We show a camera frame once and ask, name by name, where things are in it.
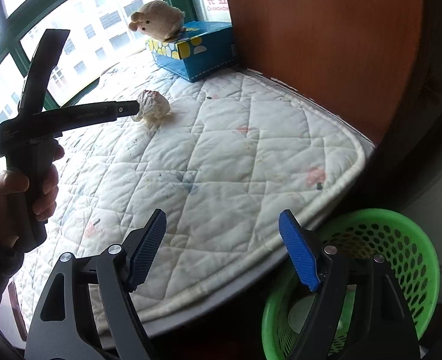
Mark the white tissue ball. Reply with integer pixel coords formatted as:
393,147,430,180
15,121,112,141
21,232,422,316
132,90,171,124

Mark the white plastic cup lid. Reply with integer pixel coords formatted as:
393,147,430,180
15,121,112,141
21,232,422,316
287,293,351,337

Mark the person's left hand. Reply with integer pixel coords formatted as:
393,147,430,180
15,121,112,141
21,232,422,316
0,142,66,251

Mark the green plastic waste basket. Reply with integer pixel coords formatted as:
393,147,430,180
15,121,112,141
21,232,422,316
261,208,441,360

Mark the beige plush toy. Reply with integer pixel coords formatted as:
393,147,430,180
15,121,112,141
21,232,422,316
128,0,185,41

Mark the blue yellow-dotted tissue box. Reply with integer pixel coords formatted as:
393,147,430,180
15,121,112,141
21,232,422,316
146,21,237,83

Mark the white quilted mattress pad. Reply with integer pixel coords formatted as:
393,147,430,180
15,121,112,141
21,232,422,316
14,52,367,336

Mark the brown wooden wardrobe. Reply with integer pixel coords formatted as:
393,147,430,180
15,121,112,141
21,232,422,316
228,0,423,143

